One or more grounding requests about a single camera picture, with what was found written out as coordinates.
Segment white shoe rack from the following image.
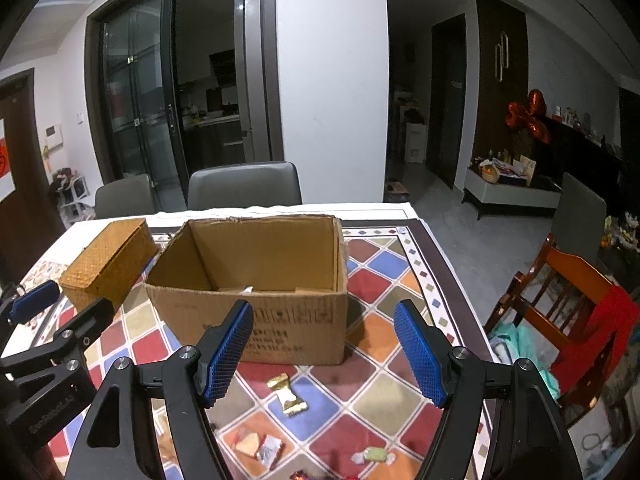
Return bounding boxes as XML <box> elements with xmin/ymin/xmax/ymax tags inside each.
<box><xmin>52</xmin><ymin>167</ymin><xmax>96</xmax><ymax>223</ymax></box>

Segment woven rattan box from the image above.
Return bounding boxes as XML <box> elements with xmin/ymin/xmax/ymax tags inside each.
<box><xmin>59</xmin><ymin>217</ymin><xmax>160</xmax><ymax>313</ymax></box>

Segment red foil balloon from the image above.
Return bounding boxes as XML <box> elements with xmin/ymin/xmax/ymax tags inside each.
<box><xmin>505</xmin><ymin>89</ymin><xmax>552</xmax><ymax>145</ymax></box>

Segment wooden child chair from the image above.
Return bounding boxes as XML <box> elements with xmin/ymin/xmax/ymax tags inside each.
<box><xmin>482</xmin><ymin>232</ymin><xmax>640</xmax><ymax>428</ymax></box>

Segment kitchen counter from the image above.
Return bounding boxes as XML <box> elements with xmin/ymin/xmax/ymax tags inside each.
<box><xmin>182</xmin><ymin>112</ymin><xmax>246</xmax><ymax>166</ymax></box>

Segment gold candy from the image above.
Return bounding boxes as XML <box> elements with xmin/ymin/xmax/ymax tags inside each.
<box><xmin>265</xmin><ymin>373</ymin><xmax>308</xmax><ymax>417</ymax></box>

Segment red door poster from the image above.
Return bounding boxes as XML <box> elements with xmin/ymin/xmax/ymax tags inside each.
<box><xmin>0</xmin><ymin>117</ymin><xmax>16</xmax><ymax>196</ymax></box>

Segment orange snack packet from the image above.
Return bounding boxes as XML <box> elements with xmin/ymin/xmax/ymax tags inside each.
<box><xmin>232</xmin><ymin>430</ymin><xmax>263</xmax><ymax>460</ymax></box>

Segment silver refrigerator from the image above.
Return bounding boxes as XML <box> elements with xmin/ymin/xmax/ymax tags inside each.
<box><xmin>233</xmin><ymin>0</ymin><xmax>273</xmax><ymax>163</ymax></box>

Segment green white candy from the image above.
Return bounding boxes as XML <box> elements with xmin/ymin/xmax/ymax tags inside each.
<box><xmin>350</xmin><ymin>445</ymin><xmax>397</xmax><ymax>466</ymax></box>

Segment dark wardrobe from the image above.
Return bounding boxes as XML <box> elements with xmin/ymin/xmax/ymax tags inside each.
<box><xmin>472</xmin><ymin>0</ymin><xmax>530</xmax><ymax>171</ymax></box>

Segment low white cabinet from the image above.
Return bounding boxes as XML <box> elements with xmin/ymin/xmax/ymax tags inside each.
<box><xmin>462</xmin><ymin>166</ymin><xmax>563</xmax><ymax>221</ymax></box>

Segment silver red snack packet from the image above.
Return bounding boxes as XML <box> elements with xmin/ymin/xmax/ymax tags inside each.
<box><xmin>255</xmin><ymin>435</ymin><xmax>285</xmax><ymax>466</ymax></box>

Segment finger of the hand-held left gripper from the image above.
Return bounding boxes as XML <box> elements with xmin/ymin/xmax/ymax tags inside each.
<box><xmin>0</xmin><ymin>296</ymin><xmax>116</xmax><ymax>386</ymax></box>
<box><xmin>0</xmin><ymin>280</ymin><xmax>61</xmax><ymax>333</ymax></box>

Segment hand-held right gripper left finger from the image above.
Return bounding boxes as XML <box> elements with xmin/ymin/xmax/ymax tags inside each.
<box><xmin>64</xmin><ymin>299</ymin><xmax>256</xmax><ymax>480</ymax></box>

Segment flower bunch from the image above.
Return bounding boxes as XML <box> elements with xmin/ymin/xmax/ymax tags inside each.
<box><xmin>600</xmin><ymin>212</ymin><xmax>640</xmax><ymax>253</ymax></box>

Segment sliding glass door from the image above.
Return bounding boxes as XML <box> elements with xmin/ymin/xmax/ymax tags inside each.
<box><xmin>85</xmin><ymin>0</ymin><xmax>188</xmax><ymax>198</ymax></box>

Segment grey dining chair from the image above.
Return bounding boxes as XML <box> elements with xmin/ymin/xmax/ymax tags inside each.
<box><xmin>95</xmin><ymin>174</ymin><xmax>156</xmax><ymax>220</ymax></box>
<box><xmin>552</xmin><ymin>172</ymin><xmax>608</xmax><ymax>266</ymax></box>
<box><xmin>187</xmin><ymin>161</ymin><xmax>303</xmax><ymax>211</ymax></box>

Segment dark sideboard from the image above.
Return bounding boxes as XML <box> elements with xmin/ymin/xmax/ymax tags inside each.
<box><xmin>537</xmin><ymin>115</ymin><xmax>626</xmax><ymax>196</ymax></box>

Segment black range hood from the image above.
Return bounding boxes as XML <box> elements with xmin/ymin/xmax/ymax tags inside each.
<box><xmin>209</xmin><ymin>50</ymin><xmax>238</xmax><ymax>86</ymax></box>

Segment cardboard box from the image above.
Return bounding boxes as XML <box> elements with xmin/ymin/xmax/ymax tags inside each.
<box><xmin>143</xmin><ymin>214</ymin><xmax>351</xmax><ymax>366</ymax></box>

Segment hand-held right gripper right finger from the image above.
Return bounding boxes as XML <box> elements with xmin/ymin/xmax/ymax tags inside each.
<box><xmin>393</xmin><ymin>299</ymin><xmax>586</xmax><ymax>480</ymax></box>

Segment teal cloth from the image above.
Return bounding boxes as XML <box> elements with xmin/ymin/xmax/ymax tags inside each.
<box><xmin>487</xmin><ymin>322</ymin><xmax>561</xmax><ymax>401</ymax></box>

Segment floral placemat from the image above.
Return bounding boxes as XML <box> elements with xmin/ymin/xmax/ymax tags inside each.
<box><xmin>20</xmin><ymin>260</ymin><xmax>63</xmax><ymax>292</ymax></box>

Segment dark interior door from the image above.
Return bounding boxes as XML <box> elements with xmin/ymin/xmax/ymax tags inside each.
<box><xmin>430</xmin><ymin>12</ymin><xmax>468</xmax><ymax>191</ymax></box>

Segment white hallway box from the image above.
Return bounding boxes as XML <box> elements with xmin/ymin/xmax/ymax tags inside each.
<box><xmin>404</xmin><ymin>122</ymin><xmax>428</xmax><ymax>163</ymax></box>

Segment red cloth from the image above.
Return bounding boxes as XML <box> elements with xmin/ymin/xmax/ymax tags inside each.
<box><xmin>550</xmin><ymin>285</ymin><xmax>640</xmax><ymax>401</ymax></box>

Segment brown wooden door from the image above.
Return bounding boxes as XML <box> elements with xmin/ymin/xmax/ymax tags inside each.
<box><xmin>0</xmin><ymin>70</ymin><xmax>66</xmax><ymax>286</ymax></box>

